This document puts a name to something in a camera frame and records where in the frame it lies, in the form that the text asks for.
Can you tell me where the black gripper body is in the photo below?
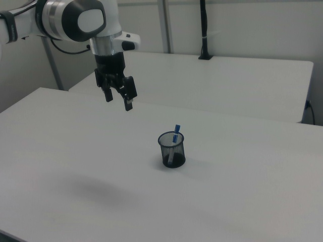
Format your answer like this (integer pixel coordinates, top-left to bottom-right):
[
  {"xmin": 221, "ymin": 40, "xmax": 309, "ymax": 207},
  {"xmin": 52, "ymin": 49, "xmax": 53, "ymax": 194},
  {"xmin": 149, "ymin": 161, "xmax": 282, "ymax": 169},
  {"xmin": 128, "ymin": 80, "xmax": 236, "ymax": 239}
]
[{"xmin": 94, "ymin": 52, "xmax": 127, "ymax": 89}]

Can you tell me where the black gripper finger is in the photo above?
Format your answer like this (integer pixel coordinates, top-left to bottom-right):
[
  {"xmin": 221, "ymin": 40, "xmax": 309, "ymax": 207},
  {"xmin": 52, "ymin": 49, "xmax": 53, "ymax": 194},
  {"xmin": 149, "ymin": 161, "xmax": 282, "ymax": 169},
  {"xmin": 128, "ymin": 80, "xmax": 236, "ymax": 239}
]
[
  {"xmin": 118, "ymin": 75, "xmax": 138, "ymax": 112},
  {"xmin": 101, "ymin": 80, "xmax": 114, "ymax": 103}
]

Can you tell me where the blue capped white marker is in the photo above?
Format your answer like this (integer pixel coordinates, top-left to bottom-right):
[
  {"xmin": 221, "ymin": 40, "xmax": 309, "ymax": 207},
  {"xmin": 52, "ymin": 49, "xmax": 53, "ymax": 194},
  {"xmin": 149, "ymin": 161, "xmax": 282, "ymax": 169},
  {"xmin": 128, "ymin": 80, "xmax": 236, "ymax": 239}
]
[{"xmin": 168, "ymin": 124, "xmax": 182, "ymax": 165}]

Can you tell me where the black mesh pen cup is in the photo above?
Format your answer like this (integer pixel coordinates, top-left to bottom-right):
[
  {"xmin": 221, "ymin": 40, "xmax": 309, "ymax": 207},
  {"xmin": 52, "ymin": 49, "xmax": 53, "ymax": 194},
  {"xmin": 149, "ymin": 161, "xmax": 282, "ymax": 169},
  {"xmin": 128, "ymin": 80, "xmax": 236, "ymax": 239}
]
[{"xmin": 157, "ymin": 130, "xmax": 187, "ymax": 169}]

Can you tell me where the white side table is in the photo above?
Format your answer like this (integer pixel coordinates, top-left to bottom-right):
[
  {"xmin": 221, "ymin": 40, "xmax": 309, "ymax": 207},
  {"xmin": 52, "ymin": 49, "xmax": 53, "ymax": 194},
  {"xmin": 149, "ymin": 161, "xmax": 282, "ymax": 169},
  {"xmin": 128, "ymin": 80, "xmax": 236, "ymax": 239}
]
[{"xmin": 68, "ymin": 51, "xmax": 314, "ymax": 124}]

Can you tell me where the black pole with clamp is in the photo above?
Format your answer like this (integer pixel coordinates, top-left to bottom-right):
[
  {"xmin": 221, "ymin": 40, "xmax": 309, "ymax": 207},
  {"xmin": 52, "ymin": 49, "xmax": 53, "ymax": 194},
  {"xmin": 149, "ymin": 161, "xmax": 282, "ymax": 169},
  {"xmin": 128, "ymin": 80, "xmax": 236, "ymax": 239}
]
[{"xmin": 197, "ymin": 0, "xmax": 213, "ymax": 61}]

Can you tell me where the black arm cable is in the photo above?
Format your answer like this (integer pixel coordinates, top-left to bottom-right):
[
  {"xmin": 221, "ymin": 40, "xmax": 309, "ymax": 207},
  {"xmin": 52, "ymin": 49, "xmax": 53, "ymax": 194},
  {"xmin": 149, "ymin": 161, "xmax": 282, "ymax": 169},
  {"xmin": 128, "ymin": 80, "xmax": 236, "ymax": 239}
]
[{"xmin": 49, "ymin": 37, "xmax": 92, "ymax": 54}]

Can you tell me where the grey metal frame post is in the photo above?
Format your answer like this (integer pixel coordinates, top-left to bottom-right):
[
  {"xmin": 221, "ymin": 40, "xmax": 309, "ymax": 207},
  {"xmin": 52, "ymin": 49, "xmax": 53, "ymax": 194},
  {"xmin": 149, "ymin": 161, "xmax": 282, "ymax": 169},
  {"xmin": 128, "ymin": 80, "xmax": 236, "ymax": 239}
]
[
  {"xmin": 41, "ymin": 37, "xmax": 64, "ymax": 91},
  {"xmin": 158, "ymin": 0, "xmax": 175, "ymax": 54}
]

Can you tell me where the black wall cable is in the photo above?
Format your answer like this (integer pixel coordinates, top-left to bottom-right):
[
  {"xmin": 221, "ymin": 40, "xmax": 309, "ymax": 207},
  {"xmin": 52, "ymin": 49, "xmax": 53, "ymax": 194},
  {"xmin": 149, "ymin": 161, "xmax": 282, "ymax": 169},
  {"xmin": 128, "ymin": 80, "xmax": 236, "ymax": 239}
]
[{"xmin": 304, "ymin": 99, "xmax": 316, "ymax": 126}]

